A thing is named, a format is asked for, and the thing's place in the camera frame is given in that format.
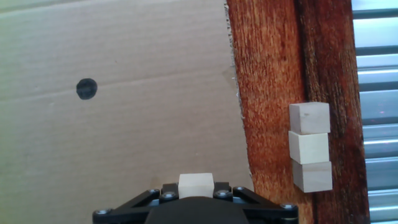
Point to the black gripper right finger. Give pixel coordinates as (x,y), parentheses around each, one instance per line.
(261,205)

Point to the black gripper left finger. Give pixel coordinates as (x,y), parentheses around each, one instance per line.
(136,202)

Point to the small wooden block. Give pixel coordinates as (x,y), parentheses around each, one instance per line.
(196,185)
(308,147)
(310,118)
(312,176)

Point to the brown cardboard sheet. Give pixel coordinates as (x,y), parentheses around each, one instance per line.
(124,124)

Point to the dark red wooden board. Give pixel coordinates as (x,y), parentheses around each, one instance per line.
(270,93)

